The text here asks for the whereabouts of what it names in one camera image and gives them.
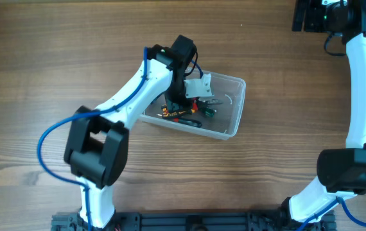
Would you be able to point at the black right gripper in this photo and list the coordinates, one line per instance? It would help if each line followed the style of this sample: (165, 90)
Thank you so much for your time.
(312, 24)

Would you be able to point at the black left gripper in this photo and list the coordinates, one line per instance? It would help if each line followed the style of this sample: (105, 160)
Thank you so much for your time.
(174, 104)

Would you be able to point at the orange black pliers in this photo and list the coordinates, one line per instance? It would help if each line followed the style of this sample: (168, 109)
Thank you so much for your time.
(173, 115)

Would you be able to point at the red handled snips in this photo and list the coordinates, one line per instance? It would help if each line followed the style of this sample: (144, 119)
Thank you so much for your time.
(205, 103)

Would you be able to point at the black red precision screwdriver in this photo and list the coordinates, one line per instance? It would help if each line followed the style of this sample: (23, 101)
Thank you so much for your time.
(188, 122)

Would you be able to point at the green handled screwdriver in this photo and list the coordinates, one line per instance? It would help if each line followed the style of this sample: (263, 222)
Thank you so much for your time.
(208, 112)

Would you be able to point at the clear plastic container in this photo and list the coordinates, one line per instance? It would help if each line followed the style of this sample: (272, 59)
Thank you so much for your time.
(224, 124)

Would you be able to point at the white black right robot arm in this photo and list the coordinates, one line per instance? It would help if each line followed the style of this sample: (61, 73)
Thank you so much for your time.
(341, 173)

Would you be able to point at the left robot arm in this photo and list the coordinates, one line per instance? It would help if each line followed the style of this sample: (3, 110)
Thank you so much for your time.
(97, 145)

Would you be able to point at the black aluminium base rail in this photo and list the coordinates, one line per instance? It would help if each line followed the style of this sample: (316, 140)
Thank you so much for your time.
(251, 220)

